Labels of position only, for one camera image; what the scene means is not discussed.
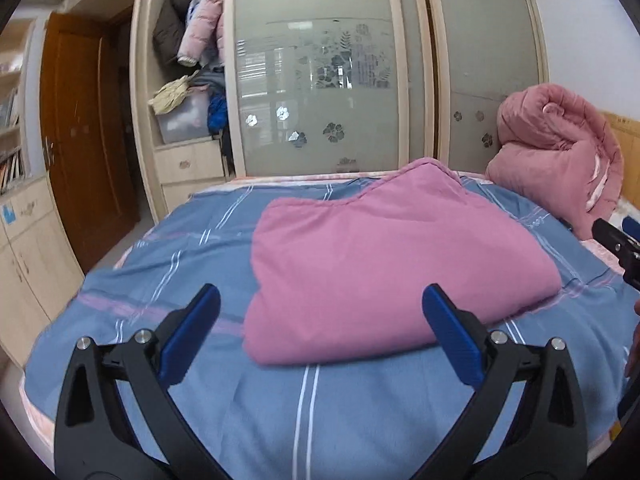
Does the bookshelf with books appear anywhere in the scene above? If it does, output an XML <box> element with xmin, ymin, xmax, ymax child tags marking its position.
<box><xmin>0</xmin><ymin>17</ymin><xmax>38</xmax><ymax>196</ymax></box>

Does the pink blanket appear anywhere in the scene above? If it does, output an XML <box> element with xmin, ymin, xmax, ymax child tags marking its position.
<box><xmin>241</xmin><ymin>157</ymin><xmax>563</xmax><ymax>366</ymax></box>

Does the blue plaid bed cover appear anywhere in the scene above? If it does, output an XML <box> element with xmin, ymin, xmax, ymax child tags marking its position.
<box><xmin>22</xmin><ymin>175</ymin><xmax>640</xmax><ymax>480</ymax></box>

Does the wooden bed headboard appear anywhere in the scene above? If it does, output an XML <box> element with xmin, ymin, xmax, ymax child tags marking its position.
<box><xmin>602</xmin><ymin>110</ymin><xmax>640</xmax><ymax>201</ymax></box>

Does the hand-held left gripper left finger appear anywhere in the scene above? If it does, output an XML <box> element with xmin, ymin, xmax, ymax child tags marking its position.
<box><xmin>54</xmin><ymin>284</ymin><xmax>231</xmax><ymax>480</ymax></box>

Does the person's right hand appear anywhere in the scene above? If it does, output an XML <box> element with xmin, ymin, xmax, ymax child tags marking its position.
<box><xmin>625</xmin><ymin>300</ymin><xmax>640</xmax><ymax>377</ymax></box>

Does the brown wooden door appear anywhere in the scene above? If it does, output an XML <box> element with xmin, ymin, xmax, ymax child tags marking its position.
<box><xmin>40</xmin><ymin>12</ymin><xmax>143</xmax><ymax>273</ymax></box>

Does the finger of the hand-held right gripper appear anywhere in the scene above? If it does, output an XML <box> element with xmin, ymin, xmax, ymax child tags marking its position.
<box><xmin>592</xmin><ymin>217</ymin><xmax>640</xmax><ymax>291</ymax></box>

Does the pale yellow cloth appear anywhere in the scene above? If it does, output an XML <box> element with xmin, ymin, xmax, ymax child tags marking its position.
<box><xmin>148</xmin><ymin>71</ymin><xmax>201</xmax><ymax>116</ymax></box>

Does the clear plastic storage box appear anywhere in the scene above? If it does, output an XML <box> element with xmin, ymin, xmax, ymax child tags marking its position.
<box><xmin>155</xmin><ymin>92</ymin><xmax>213</xmax><ymax>145</ymax></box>

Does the cream low cabinet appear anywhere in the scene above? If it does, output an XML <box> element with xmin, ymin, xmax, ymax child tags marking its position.
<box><xmin>0</xmin><ymin>172</ymin><xmax>86</xmax><ymax>366</ymax></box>

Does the dark hanging jacket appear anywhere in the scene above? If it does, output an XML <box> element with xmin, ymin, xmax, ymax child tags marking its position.
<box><xmin>152</xmin><ymin>0</ymin><xmax>201</xmax><ymax>68</ymax></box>

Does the pink puffer jacket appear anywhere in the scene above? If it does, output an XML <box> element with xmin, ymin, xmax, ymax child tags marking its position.
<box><xmin>177</xmin><ymin>0</ymin><xmax>226</xmax><ymax>68</ymax></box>

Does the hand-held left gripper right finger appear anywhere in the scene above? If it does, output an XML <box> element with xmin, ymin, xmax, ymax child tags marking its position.
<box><xmin>415</xmin><ymin>284</ymin><xmax>588</xmax><ymax>480</ymax></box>

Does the cream wardrobe drawer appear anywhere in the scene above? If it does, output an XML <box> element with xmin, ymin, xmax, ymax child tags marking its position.
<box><xmin>160</xmin><ymin>180</ymin><xmax>229</xmax><ymax>213</ymax></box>
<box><xmin>152</xmin><ymin>140</ymin><xmax>226</xmax><ymax>184</ymax></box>

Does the rolled pink quilt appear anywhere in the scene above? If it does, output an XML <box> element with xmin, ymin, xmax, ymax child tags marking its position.
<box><xmin>485</xmin><ymin>82</ymin><xmax>626</xmax><ymax>241</ymax></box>

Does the cream wardrobe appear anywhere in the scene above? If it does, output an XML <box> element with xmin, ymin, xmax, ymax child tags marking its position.
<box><xmin>127</xmin><ymin>0</ymin><xmax>551</xmax><ymax>226</ymax></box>

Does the frosted glass sliding door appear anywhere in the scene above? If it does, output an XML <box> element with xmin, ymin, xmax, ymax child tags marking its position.
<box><xmin>222</xmin><ymin>0</ymin><xmax>416</xmax><ymax>178</ymax></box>
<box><xmin>417</xmin><ymin>0</ymin><xmax>551</xmax><ymax>161</ymax></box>

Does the blue cloth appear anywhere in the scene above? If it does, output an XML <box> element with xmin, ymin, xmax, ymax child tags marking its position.
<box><xmin>207</xmin><ymin>91</ymin><xmax>229</xmax><ymax>136</ymax></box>

